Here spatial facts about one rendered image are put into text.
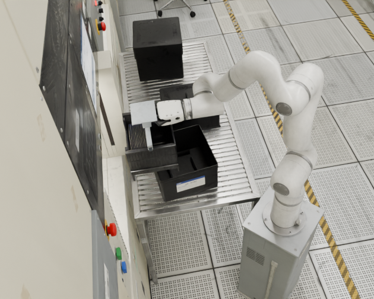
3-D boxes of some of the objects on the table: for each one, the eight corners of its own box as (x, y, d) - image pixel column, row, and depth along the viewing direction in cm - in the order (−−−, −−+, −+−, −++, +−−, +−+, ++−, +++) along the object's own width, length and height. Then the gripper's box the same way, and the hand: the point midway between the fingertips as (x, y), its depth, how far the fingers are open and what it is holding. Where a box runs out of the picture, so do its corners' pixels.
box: (184, 78, 257) (182, 43, 237) (138, 82, 256) (132, 48, 237) (181, 50, 275) (178, 16, 256) (138, 54, 275) (132, 20, 256)
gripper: (181, 89, 170) (137, 95, 169) (188, 116, 160) (140, 124, 159) (183, 102, 176) (139, 109, 175) (189, 130, 165) (143, 137, 164)
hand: (145, 115), depth 167 cm, fingers closed on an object, 3 cm apart
